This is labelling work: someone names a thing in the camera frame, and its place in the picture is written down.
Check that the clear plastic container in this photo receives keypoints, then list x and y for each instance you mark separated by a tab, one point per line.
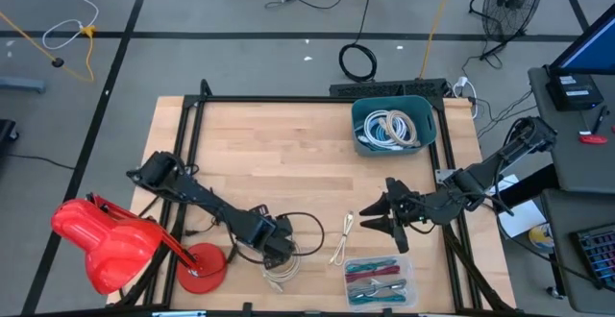
410	278

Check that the teal plastic bin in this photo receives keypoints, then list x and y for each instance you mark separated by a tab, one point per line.
427	115

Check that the red desk lamp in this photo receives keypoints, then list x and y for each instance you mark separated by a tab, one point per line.
110	245

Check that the black pen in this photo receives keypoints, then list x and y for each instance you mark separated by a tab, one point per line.
599	119

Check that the keyboard with coloured keys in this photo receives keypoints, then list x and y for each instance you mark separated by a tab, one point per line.
598	254

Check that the computer monitor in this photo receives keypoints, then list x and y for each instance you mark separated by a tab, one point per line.
591	48

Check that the black floor fan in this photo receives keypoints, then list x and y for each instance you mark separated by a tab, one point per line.
511	0

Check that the grey stand foot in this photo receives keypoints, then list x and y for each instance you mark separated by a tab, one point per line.
21	85

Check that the black floor puck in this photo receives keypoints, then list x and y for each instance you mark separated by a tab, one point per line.
57	62

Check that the white paper sheet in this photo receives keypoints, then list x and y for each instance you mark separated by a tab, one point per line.
521	218

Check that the grey desk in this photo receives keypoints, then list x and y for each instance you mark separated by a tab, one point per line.
576	163
562	240

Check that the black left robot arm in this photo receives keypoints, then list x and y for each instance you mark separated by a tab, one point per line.
216	211

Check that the small white paper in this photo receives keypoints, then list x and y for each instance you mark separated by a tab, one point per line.
507	182

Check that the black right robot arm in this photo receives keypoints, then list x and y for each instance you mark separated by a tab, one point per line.
480	178

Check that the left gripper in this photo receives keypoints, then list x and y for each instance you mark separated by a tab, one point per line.
276	240

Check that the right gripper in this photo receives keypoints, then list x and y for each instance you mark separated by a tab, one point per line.
423	209

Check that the yellow and blue disc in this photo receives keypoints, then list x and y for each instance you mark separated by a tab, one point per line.
540	237

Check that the black power strip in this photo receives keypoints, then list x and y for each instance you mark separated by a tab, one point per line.
384	88

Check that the small black computer box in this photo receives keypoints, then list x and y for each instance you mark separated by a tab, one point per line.
574	93

